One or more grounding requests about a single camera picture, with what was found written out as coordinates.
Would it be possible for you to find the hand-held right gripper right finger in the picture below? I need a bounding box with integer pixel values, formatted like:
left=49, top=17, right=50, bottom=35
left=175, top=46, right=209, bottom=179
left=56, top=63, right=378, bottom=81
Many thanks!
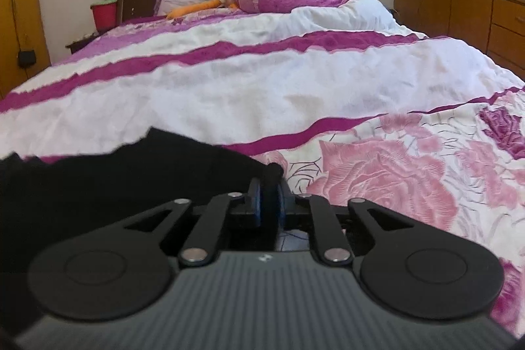
left=276, top=178, right=416, bottom=266

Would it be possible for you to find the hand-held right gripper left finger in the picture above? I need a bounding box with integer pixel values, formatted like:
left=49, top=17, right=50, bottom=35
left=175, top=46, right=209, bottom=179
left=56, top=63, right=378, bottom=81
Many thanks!
left=123, top=177, right=264, bottom=267

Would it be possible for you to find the black cloth garment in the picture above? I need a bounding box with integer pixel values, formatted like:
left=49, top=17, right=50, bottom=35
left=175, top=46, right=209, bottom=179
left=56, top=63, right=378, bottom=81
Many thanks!
left=0, top=126, right=288, bottom=334

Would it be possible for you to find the floral purple white bedspread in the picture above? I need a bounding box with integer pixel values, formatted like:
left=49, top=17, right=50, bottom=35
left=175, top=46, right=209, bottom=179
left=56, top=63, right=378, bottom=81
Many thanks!
left=0, top=0, right=525, bottom=336

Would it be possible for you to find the white orange plush duck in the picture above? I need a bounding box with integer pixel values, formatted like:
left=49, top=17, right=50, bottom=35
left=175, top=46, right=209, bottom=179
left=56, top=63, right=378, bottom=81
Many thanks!
left=166, top=0, right=239, bottom=21

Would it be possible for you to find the dark wooden nightstand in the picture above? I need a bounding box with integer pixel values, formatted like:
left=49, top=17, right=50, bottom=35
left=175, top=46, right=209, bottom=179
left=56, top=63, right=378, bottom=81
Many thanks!
left=65, top=31, right=101, bottom=55

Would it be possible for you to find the red plastic bucket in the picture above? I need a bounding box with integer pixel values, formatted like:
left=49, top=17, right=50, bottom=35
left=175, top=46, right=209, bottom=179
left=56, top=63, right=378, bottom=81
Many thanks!
left=90, top=0, right=120, bottom=33

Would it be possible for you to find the brown wooden dresser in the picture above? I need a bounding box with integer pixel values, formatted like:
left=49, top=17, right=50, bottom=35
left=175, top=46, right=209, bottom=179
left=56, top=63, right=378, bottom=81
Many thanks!
left=393, top=0, right=525, bottom=81

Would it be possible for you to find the small black box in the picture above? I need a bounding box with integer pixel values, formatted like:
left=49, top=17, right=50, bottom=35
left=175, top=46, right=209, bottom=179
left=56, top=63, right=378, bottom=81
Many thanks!
left=17, top=49, right=37, bottom=68

